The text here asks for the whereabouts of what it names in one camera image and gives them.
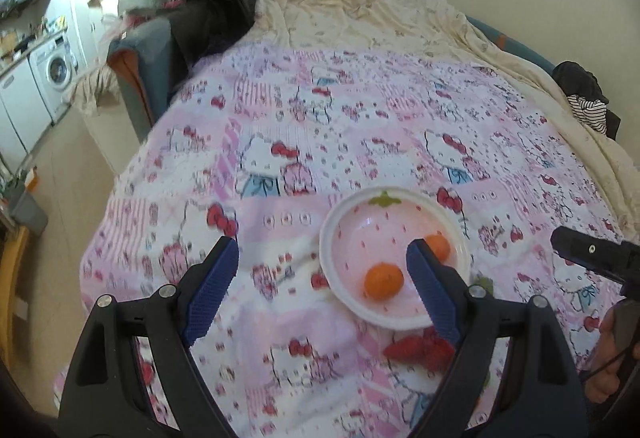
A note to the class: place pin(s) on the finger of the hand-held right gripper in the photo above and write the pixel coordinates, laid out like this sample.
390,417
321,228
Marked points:
595,253

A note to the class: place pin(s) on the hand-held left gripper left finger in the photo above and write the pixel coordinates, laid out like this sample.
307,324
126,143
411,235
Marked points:
212,288

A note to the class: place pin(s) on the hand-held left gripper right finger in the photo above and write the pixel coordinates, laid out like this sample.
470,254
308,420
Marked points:
431,288

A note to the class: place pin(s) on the small mandarin orange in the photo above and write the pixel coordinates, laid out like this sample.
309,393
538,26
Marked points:
383,281
440,245

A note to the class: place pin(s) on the green lime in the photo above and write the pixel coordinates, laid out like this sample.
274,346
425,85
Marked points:
481,287

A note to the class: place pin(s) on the red strawberry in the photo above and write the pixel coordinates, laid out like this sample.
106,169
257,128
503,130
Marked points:
440,354
404,349

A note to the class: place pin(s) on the pink strawberry print plate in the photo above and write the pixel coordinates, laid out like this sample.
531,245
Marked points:
370,228

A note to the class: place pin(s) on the person's right hand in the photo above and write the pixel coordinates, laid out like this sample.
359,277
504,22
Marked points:
602,378

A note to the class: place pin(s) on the striped garment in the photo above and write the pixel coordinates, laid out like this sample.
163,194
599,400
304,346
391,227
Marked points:
590,111

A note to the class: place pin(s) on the pink cartoon printed blanket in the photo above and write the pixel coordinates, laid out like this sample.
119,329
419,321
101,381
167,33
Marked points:
350,118

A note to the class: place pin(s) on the grey bin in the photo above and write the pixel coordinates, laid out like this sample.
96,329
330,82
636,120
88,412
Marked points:
30,210

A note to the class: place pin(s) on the wooden chair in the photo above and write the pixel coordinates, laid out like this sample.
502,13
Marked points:
12,288

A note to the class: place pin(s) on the beige cloth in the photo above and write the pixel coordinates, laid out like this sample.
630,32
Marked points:
95,91

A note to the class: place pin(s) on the white low cabinet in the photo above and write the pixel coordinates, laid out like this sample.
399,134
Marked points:
20,108

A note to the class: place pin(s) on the white washing machine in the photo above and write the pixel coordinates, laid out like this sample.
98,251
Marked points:
55,68

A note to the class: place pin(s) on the cream floral blanket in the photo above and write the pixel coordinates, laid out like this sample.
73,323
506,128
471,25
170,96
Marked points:
380,18

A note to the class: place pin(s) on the black jacket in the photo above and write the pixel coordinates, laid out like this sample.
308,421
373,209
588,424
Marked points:
210,13

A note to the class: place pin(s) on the white tall cabinet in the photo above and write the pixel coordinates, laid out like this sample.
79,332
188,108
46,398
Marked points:
80,23

